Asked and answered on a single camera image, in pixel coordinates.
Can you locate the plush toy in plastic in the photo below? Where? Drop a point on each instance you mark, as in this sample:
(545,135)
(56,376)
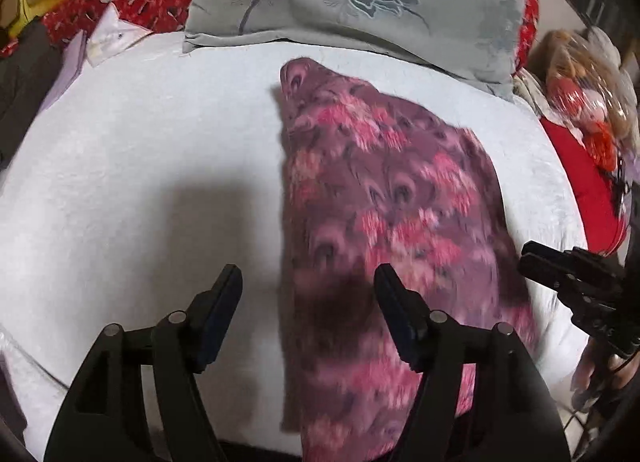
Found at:
(587,89)

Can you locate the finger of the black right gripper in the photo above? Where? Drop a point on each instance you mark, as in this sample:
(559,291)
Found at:
(544,265)

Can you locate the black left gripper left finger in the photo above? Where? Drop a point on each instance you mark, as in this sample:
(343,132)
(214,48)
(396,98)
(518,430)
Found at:
(209,317)

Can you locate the dark clothes pile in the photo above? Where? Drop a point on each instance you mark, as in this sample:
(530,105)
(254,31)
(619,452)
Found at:
(26,77)

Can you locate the purple pink floral garment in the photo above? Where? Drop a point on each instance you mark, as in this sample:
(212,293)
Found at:
(374,179)

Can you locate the red blanket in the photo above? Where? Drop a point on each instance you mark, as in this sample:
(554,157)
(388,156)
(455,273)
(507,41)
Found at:
(604,228)

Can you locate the grey floral pillow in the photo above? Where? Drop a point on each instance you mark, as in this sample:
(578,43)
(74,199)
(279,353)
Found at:
(474,41)

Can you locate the person's right hand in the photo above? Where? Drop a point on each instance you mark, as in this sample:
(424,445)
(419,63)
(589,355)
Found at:
(599,369)

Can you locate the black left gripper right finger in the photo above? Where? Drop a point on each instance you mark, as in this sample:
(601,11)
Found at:
(416,330)

